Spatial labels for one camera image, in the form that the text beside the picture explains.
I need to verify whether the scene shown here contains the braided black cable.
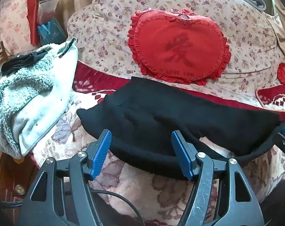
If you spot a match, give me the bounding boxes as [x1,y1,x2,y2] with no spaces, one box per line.
[0,200,25,209]

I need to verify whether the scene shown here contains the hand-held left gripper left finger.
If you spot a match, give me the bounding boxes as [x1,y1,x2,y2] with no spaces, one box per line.
[18,129,112,226]

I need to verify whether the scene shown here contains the red cloth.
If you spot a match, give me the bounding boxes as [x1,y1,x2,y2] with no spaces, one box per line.
[26,0,43,46]

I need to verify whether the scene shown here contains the black garment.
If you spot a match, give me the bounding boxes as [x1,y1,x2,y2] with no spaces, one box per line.
[1,52,43,77]

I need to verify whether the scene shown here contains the brown wooden sofa frame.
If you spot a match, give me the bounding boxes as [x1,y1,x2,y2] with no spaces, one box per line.
[0,154,40,204]

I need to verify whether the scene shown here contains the floral sofa cover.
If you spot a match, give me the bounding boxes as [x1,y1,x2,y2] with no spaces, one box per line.
[66,0,285,110]

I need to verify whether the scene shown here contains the grey fleece-lined jacket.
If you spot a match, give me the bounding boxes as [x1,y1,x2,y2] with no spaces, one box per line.
[0,38,79,160]

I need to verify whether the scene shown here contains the floral cushion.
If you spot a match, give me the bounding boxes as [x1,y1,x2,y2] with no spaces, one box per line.
[0,0,33,53]

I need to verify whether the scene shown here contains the clear plastic bag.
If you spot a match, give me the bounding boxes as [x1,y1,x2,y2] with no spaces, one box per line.
[37,0,60,26]

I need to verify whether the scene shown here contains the blue bag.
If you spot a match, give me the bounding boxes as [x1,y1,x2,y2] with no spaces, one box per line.
[37,20,67,48]

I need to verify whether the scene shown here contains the black pants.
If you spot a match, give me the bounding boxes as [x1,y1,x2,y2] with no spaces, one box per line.
[76,76,285,181]

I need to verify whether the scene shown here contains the beige cloth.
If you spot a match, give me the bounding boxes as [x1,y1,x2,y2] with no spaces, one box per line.
[265,0,285,60]

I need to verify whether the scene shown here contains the red heart-shaped frilled pillow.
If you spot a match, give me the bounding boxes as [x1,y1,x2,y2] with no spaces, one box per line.
[128,8,232,86]

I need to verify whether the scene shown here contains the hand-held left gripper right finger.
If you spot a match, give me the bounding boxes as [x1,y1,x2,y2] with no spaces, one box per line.
[171,130,266,226]

